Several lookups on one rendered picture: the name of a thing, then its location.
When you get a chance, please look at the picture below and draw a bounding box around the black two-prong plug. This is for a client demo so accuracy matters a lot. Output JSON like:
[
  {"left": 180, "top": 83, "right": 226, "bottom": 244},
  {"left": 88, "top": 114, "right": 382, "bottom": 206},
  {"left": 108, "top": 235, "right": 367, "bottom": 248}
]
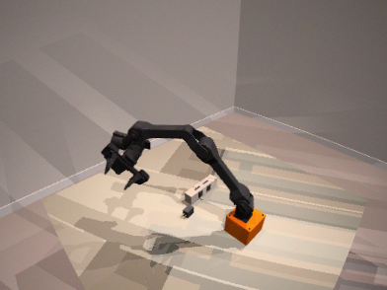
[{"left": 182, "top": 205, "right": 194, "bottom": 219}]

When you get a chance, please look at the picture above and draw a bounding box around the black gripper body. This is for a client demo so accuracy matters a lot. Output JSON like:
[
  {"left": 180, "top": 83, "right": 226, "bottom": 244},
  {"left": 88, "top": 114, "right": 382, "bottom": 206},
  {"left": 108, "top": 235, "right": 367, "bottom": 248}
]
[{"left": 102, "top": 142, "right": 150, "bottom": 184}]

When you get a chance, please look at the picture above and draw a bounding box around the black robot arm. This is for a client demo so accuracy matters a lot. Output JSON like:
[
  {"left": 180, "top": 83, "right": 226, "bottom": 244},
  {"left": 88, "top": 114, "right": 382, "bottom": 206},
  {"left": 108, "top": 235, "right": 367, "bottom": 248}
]
[{"left": 110, "top": 120, "right": 254, "bottom": 223}]

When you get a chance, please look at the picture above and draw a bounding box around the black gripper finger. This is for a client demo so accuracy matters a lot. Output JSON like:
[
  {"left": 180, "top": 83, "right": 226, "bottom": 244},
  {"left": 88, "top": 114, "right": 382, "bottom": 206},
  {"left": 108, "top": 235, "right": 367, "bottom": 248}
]
[
  {"left": 104, "top": 151, "right": 118, "bottom": 175},
  {"left": 124, "top": 173, "right": 144, "bottom": 190}
]

